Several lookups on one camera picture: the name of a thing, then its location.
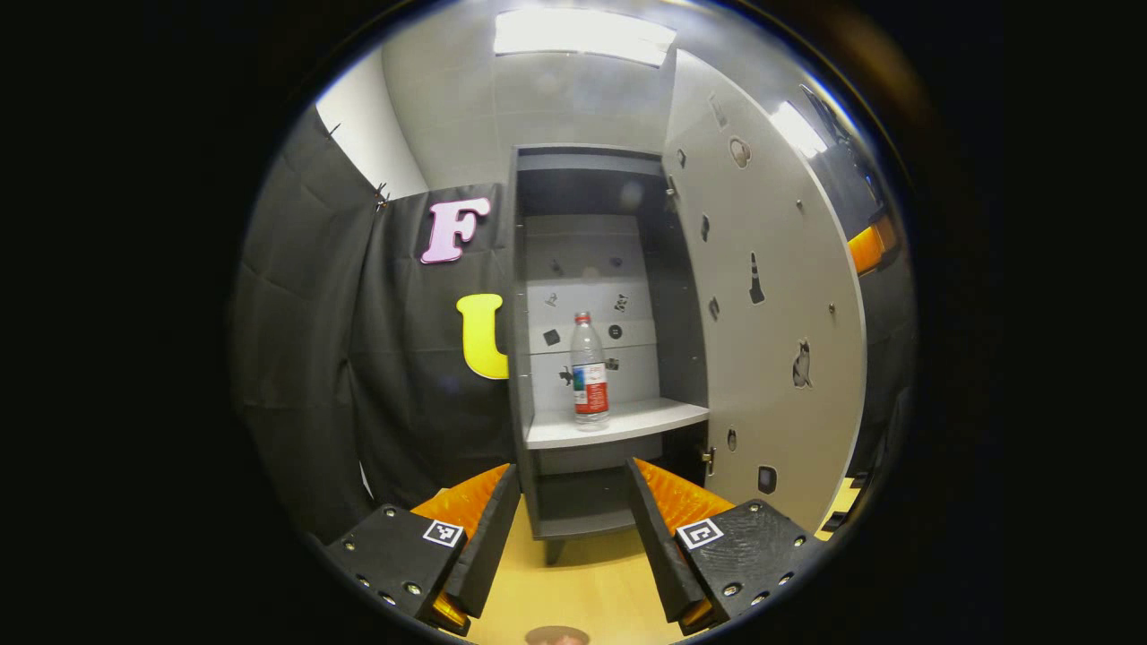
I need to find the large ceiling light panel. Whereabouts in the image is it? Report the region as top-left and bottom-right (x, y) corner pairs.
(493, 7), (678, 69)

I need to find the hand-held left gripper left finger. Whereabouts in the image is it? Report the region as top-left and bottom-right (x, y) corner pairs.
(323, 461), (523, 638)

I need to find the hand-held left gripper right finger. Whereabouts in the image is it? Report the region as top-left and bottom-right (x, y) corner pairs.
(624, 457), (831, 638)

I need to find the clear plastic bottle red label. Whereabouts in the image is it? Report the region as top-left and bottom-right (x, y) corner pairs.
(570, 311), (612, 434)

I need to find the grey cabinet shelf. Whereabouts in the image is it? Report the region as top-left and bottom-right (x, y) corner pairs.
(524, 397), (711, 451)

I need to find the small ceiling light strip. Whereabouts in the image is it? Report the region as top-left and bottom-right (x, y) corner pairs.
(771, 99), (831, 161)

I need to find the black backdrop cloth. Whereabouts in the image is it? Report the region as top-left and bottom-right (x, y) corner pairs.
(229, 103), (521, 544)

